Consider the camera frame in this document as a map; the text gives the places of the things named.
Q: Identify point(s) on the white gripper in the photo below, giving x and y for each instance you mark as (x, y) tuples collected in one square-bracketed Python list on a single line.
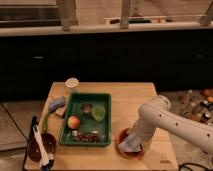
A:
[(144, 131)]

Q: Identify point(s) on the light blue towel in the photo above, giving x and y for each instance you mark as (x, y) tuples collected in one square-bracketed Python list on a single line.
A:
[(131, 143)]

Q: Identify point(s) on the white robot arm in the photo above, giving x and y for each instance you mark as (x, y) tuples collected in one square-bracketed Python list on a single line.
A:
[(155, 113)]

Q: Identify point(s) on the red bowl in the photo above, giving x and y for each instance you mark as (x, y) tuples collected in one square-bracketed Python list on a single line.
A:
[(128, 155)]

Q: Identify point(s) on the dark maroon bowl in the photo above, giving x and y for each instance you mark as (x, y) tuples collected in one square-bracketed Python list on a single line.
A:
[(48, 143)]

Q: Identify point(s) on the dark red grapes bunch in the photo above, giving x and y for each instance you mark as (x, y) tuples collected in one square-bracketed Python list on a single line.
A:
[(89, 138)]

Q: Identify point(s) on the green plastic tray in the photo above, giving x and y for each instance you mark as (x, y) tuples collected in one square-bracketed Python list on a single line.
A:
[(88, 125)]

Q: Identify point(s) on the small metal cup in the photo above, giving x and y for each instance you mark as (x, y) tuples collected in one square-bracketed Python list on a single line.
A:
[(87, 109)]

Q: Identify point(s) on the red yellow apple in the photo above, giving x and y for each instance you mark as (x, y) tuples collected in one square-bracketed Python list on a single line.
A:
[(73, 122)]

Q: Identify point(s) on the white cup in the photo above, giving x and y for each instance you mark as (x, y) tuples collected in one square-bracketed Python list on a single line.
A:
[(72, 84)]

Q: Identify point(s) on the green handled utensil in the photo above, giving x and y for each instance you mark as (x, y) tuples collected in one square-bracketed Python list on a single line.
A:
[(44, 123)]

